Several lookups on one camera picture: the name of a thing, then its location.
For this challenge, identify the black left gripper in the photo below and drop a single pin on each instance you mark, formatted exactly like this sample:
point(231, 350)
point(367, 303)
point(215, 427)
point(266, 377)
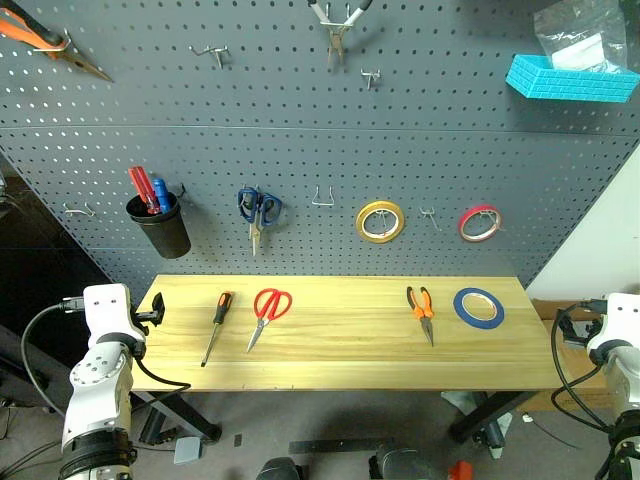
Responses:
point(141, 317)

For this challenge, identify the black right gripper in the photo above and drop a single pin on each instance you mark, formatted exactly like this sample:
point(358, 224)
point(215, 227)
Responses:
point(586, 334)

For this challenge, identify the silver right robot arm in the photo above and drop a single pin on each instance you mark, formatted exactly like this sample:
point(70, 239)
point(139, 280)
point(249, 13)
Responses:
point(622, 400)

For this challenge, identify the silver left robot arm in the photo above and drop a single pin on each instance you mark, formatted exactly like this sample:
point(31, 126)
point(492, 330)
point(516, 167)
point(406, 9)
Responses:
point(97, 390)

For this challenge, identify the grey metal pegboard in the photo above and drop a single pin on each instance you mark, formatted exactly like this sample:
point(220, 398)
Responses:
point(320, 150)

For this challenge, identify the black plastic cup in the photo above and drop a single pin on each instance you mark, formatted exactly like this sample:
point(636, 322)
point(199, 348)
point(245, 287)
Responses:
point(162, 232)

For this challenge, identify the blue tape roll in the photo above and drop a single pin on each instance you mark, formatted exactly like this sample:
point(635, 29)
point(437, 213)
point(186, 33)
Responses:
point(462, 312)

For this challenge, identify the black metal table leg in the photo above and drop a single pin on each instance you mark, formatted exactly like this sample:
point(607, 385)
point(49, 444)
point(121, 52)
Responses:
point(485, 415)
point(185, 415)

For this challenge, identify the silver pegboard hook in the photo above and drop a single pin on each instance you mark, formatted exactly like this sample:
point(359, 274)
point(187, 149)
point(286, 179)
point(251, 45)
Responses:
point(59, 46)
point(370, 75)
point(429, 215)
point(330, 22)
point(212, 50)
point(80, 210)

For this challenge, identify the grey caster wheel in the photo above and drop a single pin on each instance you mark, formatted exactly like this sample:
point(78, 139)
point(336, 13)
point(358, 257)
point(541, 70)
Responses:
point(495, 435)

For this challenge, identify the grey foot pedal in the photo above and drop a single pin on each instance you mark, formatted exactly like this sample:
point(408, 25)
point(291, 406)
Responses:
point(187, 450)

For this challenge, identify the small orange black pliers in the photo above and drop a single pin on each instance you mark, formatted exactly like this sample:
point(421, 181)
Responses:
point(425, 305)

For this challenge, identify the red tape roll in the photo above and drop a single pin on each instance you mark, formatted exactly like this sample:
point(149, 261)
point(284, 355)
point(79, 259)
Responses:
point(464, 220)

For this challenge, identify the small red object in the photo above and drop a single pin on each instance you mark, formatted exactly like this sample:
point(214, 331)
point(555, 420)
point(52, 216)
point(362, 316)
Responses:
point(460, 471)

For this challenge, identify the dark rounded shape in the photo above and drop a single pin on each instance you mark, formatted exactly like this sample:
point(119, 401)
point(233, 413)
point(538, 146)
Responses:
point(395, 462)
point(280, 470)

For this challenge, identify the yellow tape roll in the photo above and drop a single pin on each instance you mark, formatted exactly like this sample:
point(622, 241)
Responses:
point(361, 227)

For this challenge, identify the black flat bar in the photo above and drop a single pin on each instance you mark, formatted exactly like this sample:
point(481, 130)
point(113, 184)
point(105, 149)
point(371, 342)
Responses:
point(340, 446)

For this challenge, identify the cyan plastic storage bin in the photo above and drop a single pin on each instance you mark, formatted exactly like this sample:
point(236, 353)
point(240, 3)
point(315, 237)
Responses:
point(570, 82)

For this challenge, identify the clear plastic bag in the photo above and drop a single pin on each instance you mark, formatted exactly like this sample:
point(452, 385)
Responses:
point(575, 35)

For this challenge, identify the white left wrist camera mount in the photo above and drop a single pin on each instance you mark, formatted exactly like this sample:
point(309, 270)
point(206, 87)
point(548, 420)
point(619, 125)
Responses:
point(107, 310)

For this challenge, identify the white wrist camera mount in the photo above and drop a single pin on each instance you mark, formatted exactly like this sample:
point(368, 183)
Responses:
point(107, 310)
point(620, 315)

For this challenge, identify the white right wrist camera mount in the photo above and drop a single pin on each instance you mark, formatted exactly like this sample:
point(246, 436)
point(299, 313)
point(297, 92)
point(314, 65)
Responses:
point(620, 315)

